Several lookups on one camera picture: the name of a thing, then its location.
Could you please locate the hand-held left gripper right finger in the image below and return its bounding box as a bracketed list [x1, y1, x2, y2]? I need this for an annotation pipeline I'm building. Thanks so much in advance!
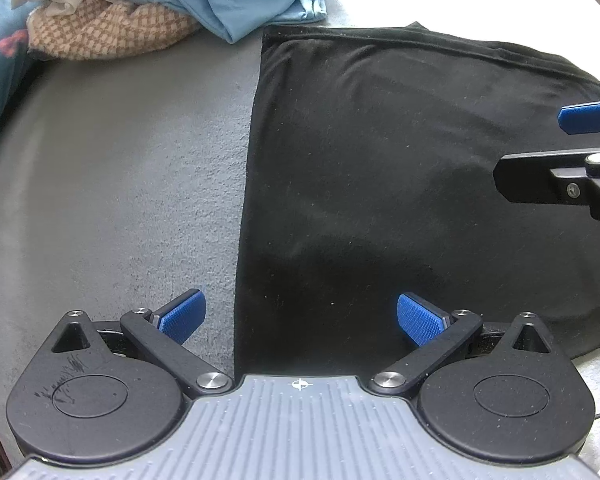
[370, 292, 551, 397]

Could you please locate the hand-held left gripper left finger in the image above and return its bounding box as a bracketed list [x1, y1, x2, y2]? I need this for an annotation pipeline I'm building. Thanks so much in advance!
[52, 288, 233, 397]

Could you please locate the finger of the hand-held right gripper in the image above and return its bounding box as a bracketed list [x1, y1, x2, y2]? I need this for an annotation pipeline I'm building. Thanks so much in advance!
[556, 97, 600, 135]
[493, 147, 600, 239]

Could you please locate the dark blue patterned garment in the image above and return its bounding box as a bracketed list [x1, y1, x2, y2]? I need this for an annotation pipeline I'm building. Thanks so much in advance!
[0, 0, 46, 161]

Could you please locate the black garment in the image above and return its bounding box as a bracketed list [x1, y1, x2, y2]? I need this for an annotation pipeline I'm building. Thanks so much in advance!
[234, 22, 600, 383]

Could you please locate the brown checkered garment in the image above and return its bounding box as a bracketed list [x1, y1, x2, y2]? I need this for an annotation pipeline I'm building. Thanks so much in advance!
[26, 0, 201, 62]

